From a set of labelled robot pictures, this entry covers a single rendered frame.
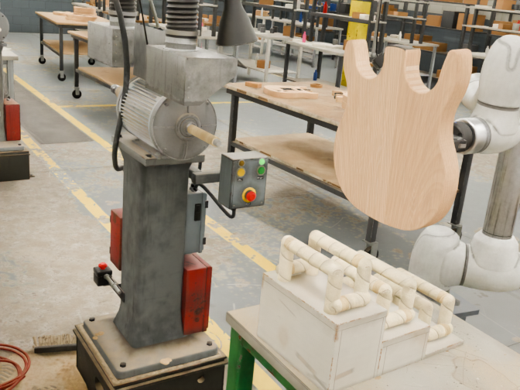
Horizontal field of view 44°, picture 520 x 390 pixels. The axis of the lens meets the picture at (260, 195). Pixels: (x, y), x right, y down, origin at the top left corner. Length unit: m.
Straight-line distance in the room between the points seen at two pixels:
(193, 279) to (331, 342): 1.36
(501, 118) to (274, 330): 0.75
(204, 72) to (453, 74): 0.86
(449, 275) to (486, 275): 0.12
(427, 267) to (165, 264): 1.02
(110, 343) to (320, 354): 1.49
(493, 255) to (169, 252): 1.22
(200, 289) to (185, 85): 1.07
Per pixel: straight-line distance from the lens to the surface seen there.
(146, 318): 2.68
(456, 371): 1.62
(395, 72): 1.41
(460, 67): 1.31
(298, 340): 1.47
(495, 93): 1.66
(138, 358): 2.67
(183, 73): 1.92
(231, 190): 2.42
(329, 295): 1.36
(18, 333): 3.45
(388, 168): 1.46
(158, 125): 2.23
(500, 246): 2.34
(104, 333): 2.84
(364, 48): 1.53
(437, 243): 2.33
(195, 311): 2.75
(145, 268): 2.57
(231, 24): 2.08
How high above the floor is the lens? 1.75
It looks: 18 degrees down
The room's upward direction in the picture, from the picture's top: 5 degrees clockwise
